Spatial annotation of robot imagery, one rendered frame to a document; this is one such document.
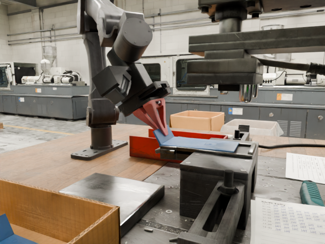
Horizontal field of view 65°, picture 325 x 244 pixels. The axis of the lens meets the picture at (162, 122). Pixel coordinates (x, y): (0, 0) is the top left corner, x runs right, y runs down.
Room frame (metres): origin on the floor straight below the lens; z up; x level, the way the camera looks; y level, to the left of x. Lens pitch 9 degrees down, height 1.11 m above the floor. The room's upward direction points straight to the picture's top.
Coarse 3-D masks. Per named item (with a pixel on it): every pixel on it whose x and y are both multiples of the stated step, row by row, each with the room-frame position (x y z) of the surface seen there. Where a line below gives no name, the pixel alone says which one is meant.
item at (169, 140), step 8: (168, 128) 0.53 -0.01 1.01; (160, 136) 0.49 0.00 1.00; (168, 136) 0.51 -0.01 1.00; (160, 144) 0.47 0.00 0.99; (168, 144) 0.47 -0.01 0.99; (176, 144) 0.47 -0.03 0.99; (184, 144) 0.47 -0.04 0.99; (192, 144) 0.47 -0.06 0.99; (200, 144) 0.47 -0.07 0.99; (216, 144) 0.46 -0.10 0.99; (224, 144) 0.46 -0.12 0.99; (232, 144) 0.46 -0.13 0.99
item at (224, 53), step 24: (240, 24) 0.43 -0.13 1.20; (192, 48) 0.43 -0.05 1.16; (216, 48) 0.41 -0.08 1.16; (240, 48) 0.40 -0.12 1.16; (264, 48) 0.38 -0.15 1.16; (288, 48) 0.38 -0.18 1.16; (312, 48) 0.38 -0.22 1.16; (192, 72) 0.39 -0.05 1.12; (216, 72) 0.38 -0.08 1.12; (240, 72) 0.36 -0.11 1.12; (240, 96) 0.38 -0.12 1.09
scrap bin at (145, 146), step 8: (136, 136) 0.68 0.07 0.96; (152, 136) 0.79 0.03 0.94; (176, 136) 0.75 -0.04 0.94; (184, 136) 0.74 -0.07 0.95; (192, 136) 0.73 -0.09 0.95; (200, 136) 0.72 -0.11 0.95; (208, 136) 0.71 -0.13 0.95; (216, 136) 0.70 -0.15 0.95; (224, 136) 0.69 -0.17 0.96; (136, 144) 0.68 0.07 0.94; (144, 144) 0.67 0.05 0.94; (152, 144) 0.66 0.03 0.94; (136, 152) 0.68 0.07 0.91; (144, 152) 0.67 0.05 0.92; (152, 152) 0.66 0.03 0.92; (160, 160) 0.65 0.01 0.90; (168, 160) 0.64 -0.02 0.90; (176, 160) 0.63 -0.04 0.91
